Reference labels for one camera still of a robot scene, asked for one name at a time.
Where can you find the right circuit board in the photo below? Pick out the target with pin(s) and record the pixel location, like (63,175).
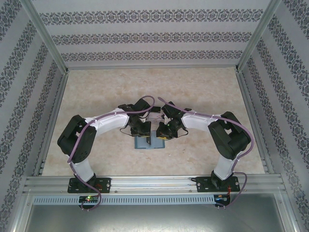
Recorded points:
(222,198)

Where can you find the left circuit board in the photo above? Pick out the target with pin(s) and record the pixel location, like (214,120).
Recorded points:
(88,198)

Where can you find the clear acrylic card stand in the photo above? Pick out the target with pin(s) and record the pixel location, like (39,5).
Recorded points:
(150,114)

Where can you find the circuit board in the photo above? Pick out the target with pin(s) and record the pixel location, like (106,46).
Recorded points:
(222,198)
(88,198)

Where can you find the grey sheet metal tray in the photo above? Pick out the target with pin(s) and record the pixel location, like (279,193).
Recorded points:
(154,217)

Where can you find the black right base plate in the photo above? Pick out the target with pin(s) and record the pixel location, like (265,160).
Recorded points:
(202,184)

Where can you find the teal card holder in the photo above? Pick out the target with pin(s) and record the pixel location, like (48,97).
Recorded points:
(157,143)

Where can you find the white cherry blossom card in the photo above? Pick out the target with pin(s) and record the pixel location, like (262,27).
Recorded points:
(155,119)

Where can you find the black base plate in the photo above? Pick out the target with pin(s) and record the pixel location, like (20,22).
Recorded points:
(202,184)
(104,184)

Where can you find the aluminium frame post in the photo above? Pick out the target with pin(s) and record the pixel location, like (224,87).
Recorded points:
(259,36)
(46,36)

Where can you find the dark gold card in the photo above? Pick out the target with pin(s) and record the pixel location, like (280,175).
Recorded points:
(155,109)

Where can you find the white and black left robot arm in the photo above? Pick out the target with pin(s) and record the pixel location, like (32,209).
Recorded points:
(111,122)

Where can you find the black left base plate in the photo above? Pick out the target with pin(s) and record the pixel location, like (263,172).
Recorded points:
(104,184)

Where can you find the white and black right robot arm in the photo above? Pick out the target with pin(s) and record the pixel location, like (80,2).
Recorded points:
(196,120)

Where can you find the aluminium mounting rail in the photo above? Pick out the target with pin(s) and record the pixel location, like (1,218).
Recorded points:
(154,183)

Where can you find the black card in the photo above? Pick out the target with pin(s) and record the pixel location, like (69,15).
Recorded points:
(148,140)

